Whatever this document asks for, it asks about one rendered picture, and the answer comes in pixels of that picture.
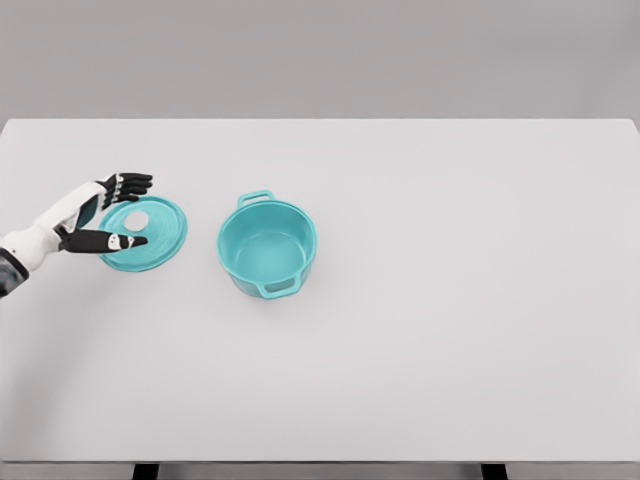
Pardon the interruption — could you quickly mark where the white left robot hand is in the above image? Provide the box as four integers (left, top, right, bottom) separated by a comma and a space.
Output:
32, 172, 154, 255

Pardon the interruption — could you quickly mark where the teal pot with handles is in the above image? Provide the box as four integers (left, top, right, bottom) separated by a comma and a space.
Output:
216, 189, 319, 301

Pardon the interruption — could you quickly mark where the teal pot lid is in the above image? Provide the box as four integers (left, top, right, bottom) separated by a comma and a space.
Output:
78, 195, 189, 274

